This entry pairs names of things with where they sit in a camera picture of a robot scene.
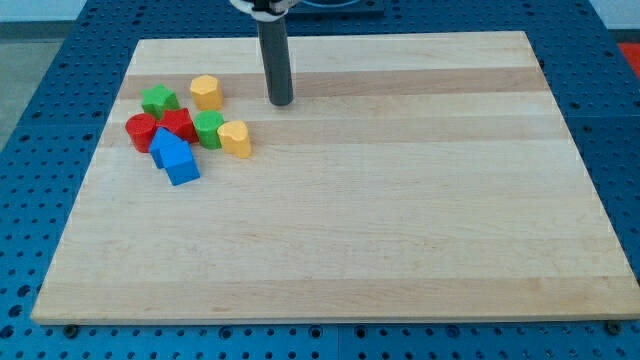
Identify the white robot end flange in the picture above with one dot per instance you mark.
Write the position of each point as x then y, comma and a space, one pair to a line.
264, 10

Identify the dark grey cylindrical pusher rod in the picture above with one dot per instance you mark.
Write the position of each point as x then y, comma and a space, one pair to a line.
273, 40

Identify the yellow hexagon block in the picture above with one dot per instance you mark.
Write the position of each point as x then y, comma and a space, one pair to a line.
207, 92

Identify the yellow heart block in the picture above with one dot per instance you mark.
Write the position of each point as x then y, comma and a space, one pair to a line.
235, 139

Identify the green cylinder block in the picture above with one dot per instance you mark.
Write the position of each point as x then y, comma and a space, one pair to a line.
206, 124

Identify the green star block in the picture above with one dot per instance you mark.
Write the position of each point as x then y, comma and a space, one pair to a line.
158, 99

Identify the red star block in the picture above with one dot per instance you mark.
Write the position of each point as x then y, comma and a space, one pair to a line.
179, 123

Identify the blue triangle block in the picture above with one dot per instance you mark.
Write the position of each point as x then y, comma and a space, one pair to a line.
162, 138

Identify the blue cube block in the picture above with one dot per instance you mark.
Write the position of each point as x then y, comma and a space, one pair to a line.
179, 163

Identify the red cylinder block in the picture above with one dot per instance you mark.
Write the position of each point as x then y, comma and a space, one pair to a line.
141, 129

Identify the light wooden board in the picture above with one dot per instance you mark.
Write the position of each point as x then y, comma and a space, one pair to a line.
414, 178

